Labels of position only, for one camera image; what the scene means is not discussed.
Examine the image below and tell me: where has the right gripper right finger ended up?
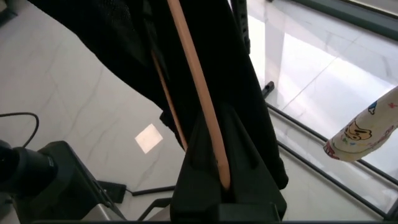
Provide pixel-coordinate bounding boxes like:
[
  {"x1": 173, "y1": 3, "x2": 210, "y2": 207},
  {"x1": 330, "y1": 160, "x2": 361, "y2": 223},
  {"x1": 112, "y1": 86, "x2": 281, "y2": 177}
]
[{"x1": 217, "y1": 105, "x2": 287, "y2": 220}]

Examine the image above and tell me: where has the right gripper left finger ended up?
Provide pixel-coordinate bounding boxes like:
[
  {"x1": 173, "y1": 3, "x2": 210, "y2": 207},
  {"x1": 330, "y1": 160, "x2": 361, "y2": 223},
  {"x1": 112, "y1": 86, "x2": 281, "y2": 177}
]
[{"x1": 170, "y1": 111, "x2": 224, "y2": 222}]

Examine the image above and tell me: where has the pink clothes hanger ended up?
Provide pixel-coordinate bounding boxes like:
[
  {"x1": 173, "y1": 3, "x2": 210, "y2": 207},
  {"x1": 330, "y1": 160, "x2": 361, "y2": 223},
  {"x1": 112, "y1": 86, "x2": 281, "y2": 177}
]
[{"x1": 150, "y1": 0, "x2": 232, "y2": 191}]

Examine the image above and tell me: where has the cream printed garment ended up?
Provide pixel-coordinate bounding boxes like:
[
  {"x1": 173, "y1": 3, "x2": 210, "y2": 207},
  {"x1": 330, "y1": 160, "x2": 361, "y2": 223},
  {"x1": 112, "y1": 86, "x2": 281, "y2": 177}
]
[{"x1": 322, "y1": 85, "x2": 398, "y2": 163}]

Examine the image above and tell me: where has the black garment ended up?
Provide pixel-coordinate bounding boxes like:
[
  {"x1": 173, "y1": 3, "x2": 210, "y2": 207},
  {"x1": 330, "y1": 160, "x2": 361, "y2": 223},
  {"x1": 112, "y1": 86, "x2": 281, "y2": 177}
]
[{"x1": 27, "y1": 0, "x2": 289, "y2": 191}]

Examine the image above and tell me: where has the black clothes rack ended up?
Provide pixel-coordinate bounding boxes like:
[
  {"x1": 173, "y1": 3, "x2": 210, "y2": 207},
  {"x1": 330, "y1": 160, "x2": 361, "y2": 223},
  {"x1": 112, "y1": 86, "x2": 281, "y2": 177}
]
[{"x1": 229, "y1": 0, "x2": 398, "y2": 220}]

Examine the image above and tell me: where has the thin black cable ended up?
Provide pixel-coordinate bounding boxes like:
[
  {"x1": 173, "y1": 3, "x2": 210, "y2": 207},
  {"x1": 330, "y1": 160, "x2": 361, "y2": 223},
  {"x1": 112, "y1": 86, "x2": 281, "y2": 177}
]
[{"x1": 0, "y1": 111, "x2": 40, "y2": 149}]

